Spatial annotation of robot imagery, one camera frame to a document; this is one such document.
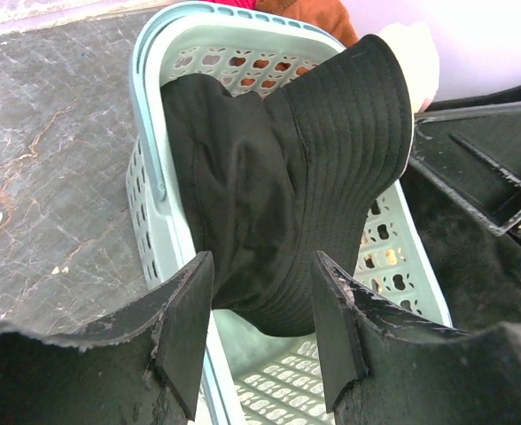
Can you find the brown cloth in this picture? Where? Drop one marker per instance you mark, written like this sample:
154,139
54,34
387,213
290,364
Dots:
329,15

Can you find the black cloth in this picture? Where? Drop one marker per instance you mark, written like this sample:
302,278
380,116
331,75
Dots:
265,181

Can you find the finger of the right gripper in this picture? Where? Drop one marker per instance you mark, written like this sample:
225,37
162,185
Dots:
473,155

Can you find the black floral blanket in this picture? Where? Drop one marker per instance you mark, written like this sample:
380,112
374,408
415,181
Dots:
478,271

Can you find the teal plastic basket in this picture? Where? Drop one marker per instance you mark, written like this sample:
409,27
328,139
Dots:
249,378

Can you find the beige pink stacked hats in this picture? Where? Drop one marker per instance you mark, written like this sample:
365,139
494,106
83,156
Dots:
418,57

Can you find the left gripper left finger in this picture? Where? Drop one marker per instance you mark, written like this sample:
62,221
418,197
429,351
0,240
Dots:
140,364

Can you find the red cloth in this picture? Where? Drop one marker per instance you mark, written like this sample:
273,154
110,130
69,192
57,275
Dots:
246,4

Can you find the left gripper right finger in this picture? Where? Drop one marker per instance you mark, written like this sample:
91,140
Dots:
382,364

